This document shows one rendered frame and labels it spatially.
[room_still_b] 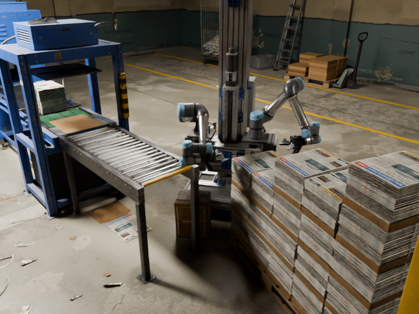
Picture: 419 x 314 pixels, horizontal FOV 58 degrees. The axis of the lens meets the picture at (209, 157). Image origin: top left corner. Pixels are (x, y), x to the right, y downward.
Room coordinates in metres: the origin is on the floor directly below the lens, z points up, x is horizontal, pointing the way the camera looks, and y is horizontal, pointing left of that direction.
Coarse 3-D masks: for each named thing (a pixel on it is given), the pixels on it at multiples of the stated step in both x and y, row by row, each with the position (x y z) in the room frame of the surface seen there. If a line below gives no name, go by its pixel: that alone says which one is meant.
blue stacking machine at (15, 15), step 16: (0, 0) 6.11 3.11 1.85; (16, 0) 5.53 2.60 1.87; (0, 16) 5.18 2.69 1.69; (16, 16) 5.32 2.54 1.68; (32, 16) 5.46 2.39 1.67; (0, 32) 5.16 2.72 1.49; (48, 64) 5.52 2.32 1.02; (0, 80) 5.44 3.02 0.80; (16, 80) 5.43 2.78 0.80; (32, 80) 5.35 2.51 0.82; (48, 80) 5.50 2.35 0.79; (0, 112) 5.01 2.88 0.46
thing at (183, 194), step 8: (184, 192) 2.94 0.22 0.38; (200, 192) 2.94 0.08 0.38; (208, 192) 2.94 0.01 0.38; (184, 200) 2.82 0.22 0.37; (200, 200) 2.81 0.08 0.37; (208, 200) 2.82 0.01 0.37; (176, 208) 2.78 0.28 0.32; (184, 208) 2.76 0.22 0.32; (200, 208) 2.74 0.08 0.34; (208, 208) 2.81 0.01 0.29; (176, 216) 2.79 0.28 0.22; (184, 216) 2.77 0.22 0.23; (200, 216) 2.75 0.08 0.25
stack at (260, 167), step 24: (240, 168) 2.58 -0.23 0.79; (264, 168) 2.51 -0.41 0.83; (240, 192) 2.56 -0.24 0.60; (264, 192) 2.27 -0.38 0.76; (264, 216) 2.24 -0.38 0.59; (288, 216) 2.02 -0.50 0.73; (288, 240) 1.98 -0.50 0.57; (312, 240) 1.79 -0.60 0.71; (336, 240) 1.65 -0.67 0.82; (264, 264) 2.21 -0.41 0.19; (312, 264) 1.77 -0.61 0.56; (288, 288) 1.95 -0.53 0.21; (288, 312) 1.92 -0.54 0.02; (312, 312) 1.71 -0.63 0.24
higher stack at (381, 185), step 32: (384, 160) 1.66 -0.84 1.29; (416, 160) 1.66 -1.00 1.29; (352, 192) 1.59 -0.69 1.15; (384, 192) 1.44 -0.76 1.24; (416, 192) 1.43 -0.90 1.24; (352, 224) 1.55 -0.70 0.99; (416, 224) 1.47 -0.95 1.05; (352, 256) 1.53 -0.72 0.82; (384, 256) 1.39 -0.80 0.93; (384, 288) 1.42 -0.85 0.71
